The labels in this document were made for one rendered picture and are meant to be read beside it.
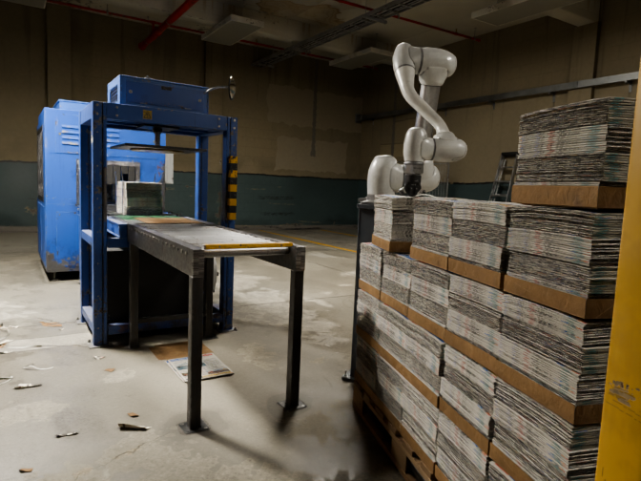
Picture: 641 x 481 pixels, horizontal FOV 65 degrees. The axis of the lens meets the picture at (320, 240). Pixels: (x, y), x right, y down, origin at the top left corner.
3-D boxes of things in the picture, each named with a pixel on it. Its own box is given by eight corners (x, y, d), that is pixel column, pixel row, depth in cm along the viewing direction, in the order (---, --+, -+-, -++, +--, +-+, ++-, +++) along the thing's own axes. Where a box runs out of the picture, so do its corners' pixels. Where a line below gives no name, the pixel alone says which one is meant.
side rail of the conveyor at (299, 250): (305, 270, 241) (306, 246, 240) (296, 271, 239) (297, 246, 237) (209, 240, 354) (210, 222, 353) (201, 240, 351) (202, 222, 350)
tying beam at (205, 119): (237, 132, 357) (237, 117, 356) (93, 116, 307) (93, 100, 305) (205, 136, 414) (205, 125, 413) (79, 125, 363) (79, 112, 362)
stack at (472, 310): (421, 400, 262) (432, 241, 253) (591, 564, 150) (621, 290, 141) (350, 405, 252) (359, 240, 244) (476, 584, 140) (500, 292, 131)
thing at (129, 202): (163, 215, 407) (163, 182, 404) (124, 215, 391) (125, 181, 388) (152, 212, 439) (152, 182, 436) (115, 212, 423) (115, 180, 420)
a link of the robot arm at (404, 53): (397, 61, 245) (423, 63, 246) (394, 35, 253) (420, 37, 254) (391, 80, 256) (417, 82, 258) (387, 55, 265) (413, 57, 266)
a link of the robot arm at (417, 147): (405, 160, 224) (434, 162, 226) (408, 125, 222) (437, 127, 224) (400, 161, 235) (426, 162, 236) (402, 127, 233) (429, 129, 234)
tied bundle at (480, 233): (547, 272, 170) (554, 204, 167) (618, 290, 141) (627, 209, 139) (445, 272, 161) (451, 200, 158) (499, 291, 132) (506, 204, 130)
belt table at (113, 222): (216, 237, 356) (216, 222, 355) (118, 238, 322) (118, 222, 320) (185, 227, 415) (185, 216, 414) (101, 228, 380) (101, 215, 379)
